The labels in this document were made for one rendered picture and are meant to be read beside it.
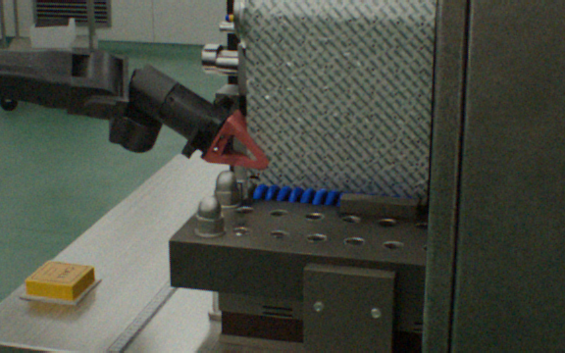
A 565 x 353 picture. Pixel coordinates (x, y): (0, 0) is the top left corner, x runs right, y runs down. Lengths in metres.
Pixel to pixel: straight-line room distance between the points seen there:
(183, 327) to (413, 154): 0.36
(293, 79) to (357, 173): 0.14
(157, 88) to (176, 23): 6.03
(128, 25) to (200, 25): 0.55
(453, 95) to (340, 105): 0.89
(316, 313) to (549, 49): 0.79
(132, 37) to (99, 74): 6.19
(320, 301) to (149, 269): 0.37
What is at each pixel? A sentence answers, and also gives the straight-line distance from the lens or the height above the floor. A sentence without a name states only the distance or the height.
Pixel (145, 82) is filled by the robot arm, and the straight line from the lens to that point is 1.34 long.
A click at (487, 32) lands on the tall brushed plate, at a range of 0.40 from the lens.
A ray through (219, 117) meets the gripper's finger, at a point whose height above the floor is 1.13.
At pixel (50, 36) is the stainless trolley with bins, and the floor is 0.33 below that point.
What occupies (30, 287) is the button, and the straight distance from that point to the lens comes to 1.38.
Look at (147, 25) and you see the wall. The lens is 7.45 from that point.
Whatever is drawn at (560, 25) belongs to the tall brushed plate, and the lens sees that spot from 0.40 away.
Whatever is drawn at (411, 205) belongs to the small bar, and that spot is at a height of 1.05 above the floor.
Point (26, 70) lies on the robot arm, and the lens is 1.32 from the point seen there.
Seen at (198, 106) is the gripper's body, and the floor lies 1.14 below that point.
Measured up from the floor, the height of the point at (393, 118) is 1.14.
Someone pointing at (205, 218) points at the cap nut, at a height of 1.05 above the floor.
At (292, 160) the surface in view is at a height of 1.07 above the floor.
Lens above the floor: 1.47
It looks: 19 degrees down
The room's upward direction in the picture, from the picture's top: straight up
